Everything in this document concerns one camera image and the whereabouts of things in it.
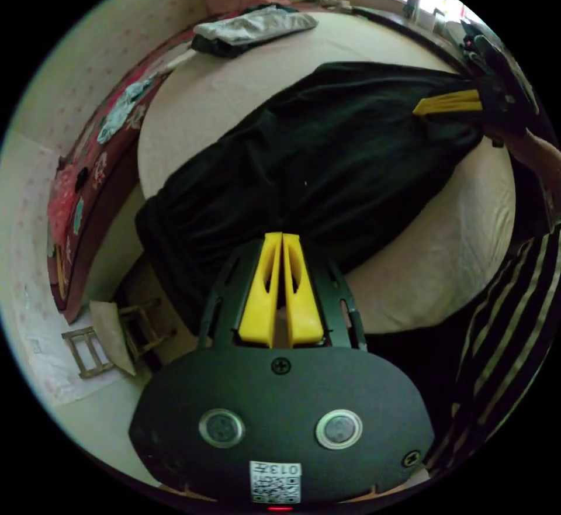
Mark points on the person's right hand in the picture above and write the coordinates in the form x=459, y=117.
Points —
x=517, y=140

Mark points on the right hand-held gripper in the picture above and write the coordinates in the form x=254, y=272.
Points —
x=504, y=94

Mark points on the black pants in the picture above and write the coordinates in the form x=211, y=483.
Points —
x=328, y=155

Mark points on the person's body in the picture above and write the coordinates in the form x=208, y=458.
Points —
x=508, y=317

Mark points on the bed with cream mat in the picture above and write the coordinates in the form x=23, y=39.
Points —
x=219, y=89

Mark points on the pile of clothes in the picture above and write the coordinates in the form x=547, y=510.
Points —
x=258, y=26

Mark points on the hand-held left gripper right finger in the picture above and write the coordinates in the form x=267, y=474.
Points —
x=303, y=313

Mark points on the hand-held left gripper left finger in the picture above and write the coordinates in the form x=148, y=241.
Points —
x=258, y=309

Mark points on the cream cushion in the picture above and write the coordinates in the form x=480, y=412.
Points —
x=111, y=335

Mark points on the wooden stool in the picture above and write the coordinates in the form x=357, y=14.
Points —
x=147, y=326

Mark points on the person's right forearm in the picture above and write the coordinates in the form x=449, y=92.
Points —
x=537, y=164

